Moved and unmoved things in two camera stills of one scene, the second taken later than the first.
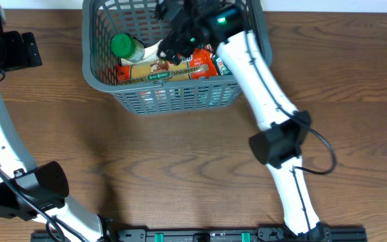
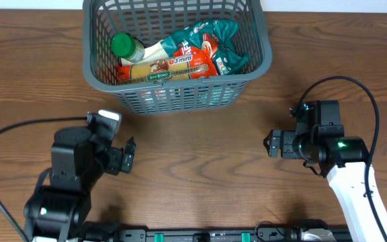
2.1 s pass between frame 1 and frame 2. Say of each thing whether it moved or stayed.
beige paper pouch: stayed
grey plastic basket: stayed
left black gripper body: moved
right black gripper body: moved
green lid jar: stayed
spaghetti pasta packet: stayed
